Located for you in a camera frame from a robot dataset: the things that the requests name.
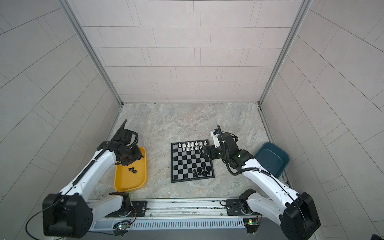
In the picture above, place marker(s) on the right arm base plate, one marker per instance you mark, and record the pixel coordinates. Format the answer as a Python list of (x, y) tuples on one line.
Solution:
[(235, 207)]

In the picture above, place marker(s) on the aluminium mounting rail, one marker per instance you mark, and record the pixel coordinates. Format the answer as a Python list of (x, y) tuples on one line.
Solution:
[(172, 213)]

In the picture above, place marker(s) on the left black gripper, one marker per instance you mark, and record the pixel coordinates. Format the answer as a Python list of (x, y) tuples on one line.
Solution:
[(138, 155)]

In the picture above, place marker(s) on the black chess piece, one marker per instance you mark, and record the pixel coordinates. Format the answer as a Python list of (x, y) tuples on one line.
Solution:
[(133, 170)]

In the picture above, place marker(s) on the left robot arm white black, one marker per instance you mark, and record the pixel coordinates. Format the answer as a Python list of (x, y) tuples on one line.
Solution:
[(68, 214)]

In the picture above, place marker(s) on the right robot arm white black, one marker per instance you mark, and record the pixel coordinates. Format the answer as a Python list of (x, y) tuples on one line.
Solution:
[(295, 213)]

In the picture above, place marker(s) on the teal plastic bin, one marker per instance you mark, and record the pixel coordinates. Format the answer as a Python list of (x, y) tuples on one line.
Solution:
[(273, 159)]

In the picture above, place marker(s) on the right controller circuit board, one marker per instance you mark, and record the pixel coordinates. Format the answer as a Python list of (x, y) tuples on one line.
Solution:
[(251, 225)]

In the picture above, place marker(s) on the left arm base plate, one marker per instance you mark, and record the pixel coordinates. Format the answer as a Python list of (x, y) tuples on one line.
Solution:
[(135, 208)]

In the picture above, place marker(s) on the black white chess board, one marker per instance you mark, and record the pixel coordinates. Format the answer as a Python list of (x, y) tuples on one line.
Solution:
[(189, 163)]

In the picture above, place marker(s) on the left controller circuit board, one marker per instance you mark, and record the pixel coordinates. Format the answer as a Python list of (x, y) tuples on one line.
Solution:
[(122, 226)]

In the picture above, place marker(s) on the controller circuit board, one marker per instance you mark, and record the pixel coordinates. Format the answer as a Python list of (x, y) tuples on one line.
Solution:
[(251, 225), (122, 226)]

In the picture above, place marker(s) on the yellow plastic tray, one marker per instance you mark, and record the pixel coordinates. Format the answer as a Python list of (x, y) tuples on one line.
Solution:
[(132, 177)]

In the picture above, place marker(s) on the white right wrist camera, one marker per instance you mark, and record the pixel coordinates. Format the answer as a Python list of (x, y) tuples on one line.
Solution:
[(215, 134)]

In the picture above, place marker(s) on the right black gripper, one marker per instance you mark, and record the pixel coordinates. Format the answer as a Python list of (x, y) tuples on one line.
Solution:
[(212, 149)]

